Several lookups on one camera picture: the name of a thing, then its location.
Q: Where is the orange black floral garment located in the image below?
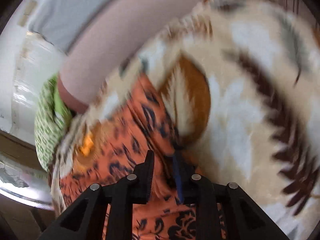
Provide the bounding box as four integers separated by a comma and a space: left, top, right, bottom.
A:
59, 74, 210, 239

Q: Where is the stained glass wooden door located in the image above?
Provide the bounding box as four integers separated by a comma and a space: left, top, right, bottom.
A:
1, 131, 55, 239

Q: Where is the green checkered pillow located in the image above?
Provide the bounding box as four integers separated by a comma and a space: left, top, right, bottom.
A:
34, 74, 72, 172

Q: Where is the leaf pattern beige blanket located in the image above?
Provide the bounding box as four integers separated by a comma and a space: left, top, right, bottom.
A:
49, 0, 319, 239

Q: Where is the pink bolster cushion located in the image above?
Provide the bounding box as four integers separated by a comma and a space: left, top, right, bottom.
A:
57, 0, 201, 113

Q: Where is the grey pillow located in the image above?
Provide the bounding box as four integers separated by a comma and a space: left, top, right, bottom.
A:
29, 0, 112, 53

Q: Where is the beige wall switch plate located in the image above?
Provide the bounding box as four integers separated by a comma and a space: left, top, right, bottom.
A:
18, 0, 37, 27

